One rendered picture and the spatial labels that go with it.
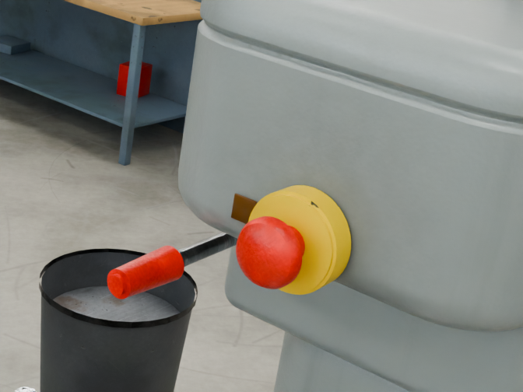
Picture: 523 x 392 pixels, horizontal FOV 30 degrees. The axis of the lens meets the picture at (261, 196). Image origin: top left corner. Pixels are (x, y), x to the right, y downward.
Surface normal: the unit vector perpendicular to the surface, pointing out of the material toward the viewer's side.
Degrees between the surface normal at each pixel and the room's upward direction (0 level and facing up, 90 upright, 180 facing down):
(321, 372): 90
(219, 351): 0
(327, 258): 90
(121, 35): 90
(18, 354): 0
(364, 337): 90
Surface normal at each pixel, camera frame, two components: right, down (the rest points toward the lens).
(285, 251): -0.05, 0.04
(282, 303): -0.57, 0.21
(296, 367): -0.78, 0.11
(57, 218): 0.15, -0.92
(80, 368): -0.28, 0.36
